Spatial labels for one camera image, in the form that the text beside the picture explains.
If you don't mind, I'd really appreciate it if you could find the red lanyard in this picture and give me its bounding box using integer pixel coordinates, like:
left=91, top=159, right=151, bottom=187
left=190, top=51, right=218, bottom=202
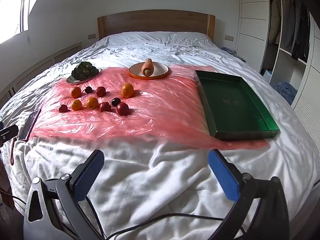
left=10, top=136, right=19, bottom=166

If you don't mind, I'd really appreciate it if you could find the beige hanging coat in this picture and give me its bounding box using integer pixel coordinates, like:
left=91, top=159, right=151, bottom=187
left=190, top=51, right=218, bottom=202
left=269, top=0, right=282, bottom=45

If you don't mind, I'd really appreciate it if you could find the white bag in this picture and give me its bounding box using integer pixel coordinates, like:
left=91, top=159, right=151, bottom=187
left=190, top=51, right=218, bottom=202
left=262, top=69, right=273, bottom=83

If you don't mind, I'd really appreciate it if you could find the dark green leafy vegetable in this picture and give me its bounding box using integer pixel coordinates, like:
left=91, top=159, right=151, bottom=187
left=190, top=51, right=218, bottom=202
left=71, top=61, right=99, bottom=80

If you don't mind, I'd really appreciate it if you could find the white plate with orange rim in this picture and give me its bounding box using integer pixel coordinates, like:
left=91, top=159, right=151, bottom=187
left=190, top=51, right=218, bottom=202
left=129, top=62, right=169, bottom=80

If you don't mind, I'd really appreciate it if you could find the white wardrobe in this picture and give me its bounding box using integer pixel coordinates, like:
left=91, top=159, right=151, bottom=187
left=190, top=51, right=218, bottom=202
left=235, top=0, right=320, bottom=155

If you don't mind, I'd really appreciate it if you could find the smartphone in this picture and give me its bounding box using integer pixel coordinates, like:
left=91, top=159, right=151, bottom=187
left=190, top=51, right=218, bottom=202
left=19, top=109, right=42, bottom=141

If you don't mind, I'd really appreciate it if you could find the purple cloth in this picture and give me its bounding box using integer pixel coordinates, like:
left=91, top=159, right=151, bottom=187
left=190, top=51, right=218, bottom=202
left=221, top=47, right=247, bottom=62

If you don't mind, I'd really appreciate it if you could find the blue fluffy towel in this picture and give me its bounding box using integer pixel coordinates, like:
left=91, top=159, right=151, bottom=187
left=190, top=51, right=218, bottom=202
left=273, top=81, right=298, bottom=105

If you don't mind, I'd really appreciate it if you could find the white panelled window bench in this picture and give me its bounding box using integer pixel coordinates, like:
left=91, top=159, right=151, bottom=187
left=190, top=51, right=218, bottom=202
left=0, top=41, right=83, bottom=100

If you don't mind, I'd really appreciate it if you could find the green rectangular tray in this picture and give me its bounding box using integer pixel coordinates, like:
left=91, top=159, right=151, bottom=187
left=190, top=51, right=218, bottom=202
left=194, top=70, right=280, bottom=141

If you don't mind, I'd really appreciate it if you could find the dark hanging jacket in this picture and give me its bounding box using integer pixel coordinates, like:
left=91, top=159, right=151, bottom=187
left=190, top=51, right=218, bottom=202
left=291, top=0, right=310, bottom=62

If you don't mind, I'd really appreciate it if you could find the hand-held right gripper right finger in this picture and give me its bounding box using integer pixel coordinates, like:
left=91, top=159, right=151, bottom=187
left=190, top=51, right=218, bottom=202
left=208, top=149, right=290, bottom=240

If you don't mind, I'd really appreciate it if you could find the carrot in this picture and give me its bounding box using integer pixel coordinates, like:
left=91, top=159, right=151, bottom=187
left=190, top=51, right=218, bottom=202
left=141, top=58, right=154, bottom=77

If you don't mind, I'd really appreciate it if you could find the black cable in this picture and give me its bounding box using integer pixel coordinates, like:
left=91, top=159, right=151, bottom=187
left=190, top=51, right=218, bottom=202
left=85, top=197, right=224, bottom=240

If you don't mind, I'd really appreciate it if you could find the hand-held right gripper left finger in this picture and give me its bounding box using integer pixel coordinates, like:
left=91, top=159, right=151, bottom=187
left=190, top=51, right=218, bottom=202
left=24, top=149, right=105, bottom=240

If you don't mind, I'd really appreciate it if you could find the glass plate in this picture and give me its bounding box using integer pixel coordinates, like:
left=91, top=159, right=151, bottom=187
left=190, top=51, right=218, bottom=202
left=66, top=67, right=102, bottom=85

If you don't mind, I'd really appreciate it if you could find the window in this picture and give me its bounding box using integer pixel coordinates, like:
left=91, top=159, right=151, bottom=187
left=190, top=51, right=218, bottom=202
left=0, top=0, right=33, bottom=44

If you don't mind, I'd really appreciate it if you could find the bed with white duvet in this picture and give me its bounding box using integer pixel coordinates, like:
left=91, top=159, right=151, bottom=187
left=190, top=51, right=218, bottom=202
left=0, top=31, right=320, bottom=240

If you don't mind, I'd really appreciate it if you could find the grey hanging jacket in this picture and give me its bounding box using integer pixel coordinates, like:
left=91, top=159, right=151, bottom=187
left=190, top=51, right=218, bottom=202
left=282, top=0, right=297, bottom=53

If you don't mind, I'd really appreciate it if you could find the wooden headboard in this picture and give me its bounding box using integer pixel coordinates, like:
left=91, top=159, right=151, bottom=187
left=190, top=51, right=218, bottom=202
left=97, top=10, right=215, bottom=42

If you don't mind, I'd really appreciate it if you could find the pink plastic sheet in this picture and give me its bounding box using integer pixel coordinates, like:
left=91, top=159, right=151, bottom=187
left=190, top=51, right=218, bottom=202
left=30, top=65, right=269, bottom=150

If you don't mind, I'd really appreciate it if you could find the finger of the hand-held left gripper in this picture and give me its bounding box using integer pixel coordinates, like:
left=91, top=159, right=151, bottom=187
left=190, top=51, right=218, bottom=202
left=0, top=126, right=19, bottom=142

